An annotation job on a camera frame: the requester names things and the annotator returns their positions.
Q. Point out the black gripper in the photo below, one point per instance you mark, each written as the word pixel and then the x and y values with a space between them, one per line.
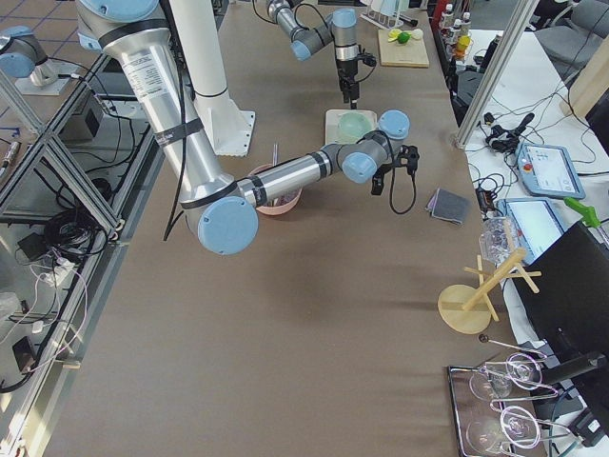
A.
pixel 382 172
pixel 345 72

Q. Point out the green bowl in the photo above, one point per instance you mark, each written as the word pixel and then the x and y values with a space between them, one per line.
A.
pixel 352 126

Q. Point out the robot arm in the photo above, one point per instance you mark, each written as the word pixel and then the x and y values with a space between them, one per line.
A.
pixel 339 28
pixel 171 56

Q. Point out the cream rabbit serving tray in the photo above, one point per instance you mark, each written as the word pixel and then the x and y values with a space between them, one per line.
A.
pixel 332 117

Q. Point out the grey purple folded cloth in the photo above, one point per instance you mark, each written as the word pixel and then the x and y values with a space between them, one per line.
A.
pixel 448 206

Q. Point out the wooden cutting board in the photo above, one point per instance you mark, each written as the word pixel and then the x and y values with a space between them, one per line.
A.
pixel 410 55

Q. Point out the green lime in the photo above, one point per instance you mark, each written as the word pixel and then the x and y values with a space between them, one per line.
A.
pixel 403 37

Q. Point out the pink bowl with ice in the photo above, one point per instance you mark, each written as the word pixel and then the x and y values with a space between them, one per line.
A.
pixel 280 204

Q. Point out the wooden mug tree stand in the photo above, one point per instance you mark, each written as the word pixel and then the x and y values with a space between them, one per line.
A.
pixel 469 310

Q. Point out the blue teach pendant tablet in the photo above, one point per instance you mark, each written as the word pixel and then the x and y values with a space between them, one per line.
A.
pixel 547 170

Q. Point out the wine glass upper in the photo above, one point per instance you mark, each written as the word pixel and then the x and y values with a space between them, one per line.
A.
pixel 497 380

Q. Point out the wine glass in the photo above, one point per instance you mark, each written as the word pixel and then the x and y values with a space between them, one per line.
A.
pixel 497 380
pixel 515 429

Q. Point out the black monitor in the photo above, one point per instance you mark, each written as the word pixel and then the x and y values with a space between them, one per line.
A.
pixel 570 312

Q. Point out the wine glass lower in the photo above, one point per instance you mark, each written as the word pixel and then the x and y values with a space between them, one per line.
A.
pixel 515 429

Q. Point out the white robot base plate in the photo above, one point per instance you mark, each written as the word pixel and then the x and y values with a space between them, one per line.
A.
pixel 231 130

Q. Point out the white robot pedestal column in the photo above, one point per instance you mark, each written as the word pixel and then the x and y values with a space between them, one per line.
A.
pixel 196 28

